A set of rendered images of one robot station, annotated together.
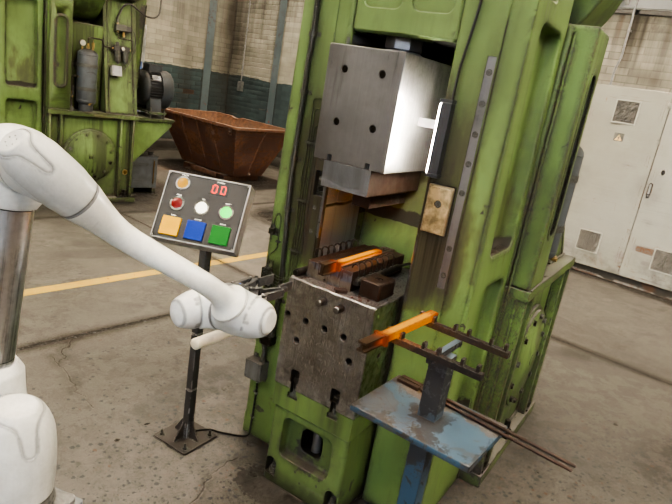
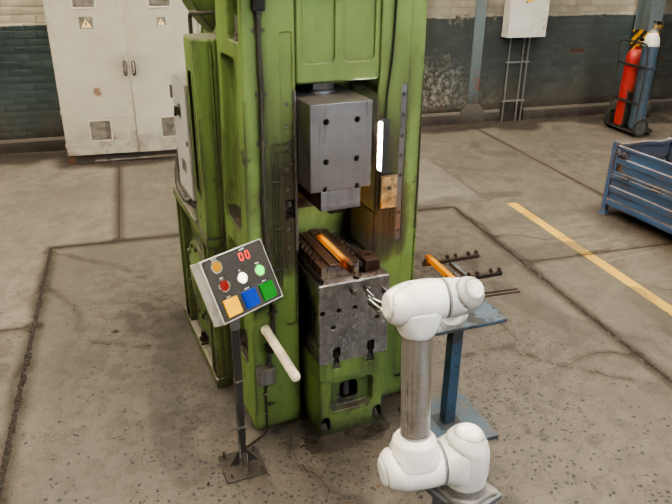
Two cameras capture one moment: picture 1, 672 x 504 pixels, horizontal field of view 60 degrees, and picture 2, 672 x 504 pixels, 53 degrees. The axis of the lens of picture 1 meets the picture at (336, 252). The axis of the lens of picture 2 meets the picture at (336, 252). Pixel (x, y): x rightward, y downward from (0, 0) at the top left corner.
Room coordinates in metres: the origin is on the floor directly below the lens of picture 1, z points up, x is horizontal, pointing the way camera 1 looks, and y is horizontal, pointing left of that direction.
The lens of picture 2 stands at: (0.37, 2.39, 2.40)
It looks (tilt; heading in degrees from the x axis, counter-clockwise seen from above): 25 degrees down; 306
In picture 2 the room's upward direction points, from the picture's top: 1 degrees clockwise
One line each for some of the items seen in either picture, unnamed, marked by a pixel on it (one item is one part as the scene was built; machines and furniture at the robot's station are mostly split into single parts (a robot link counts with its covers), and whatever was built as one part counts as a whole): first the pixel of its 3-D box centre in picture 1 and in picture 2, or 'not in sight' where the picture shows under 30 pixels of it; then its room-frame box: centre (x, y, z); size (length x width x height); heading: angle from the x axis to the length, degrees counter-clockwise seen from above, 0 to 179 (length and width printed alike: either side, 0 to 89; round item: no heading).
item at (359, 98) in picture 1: (395, 112); (331, 135); (2.21, -0.13, 1.56); 0.42 x 0.39 x 0.40; 149
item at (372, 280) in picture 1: (377, 287); (367, 260); (2.01, -0.17, 0.95); 0.12 x 0.08 x 0.06; 149
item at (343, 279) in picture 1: (357, 263); (323, 252); (2.23, -0.09, 0.96); 0.42 x 0.20 x 0.09; 149
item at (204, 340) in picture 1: (234, 329); (280, 353); (2.15, 0.36, 0.62); 0.44 x 0.05 x 0.05; 149
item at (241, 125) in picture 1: (223, 146); not in sight; (8.94, 1.99, 0.43); 1.89 x 1.20 x 0.85; 52
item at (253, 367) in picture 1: (257, 368); (265, 375); (2.34, 0.26, 0.36); 0.09 x 0.07 x 0.12; 59
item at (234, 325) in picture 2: (197, 328); (237, 375); (2.27, 0.53, 0.54); 0.04 x 0.04 x 1.08; 59
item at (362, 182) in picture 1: (373, 175); (323, 185); (2.23, -0.09, 1.32); 0.42 x 0.20 x 0.10; 149
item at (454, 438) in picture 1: (429, 417); (457, 312); (1.59, -0.37, 0.70); 0.40 x 0.30 x 0.02; 56
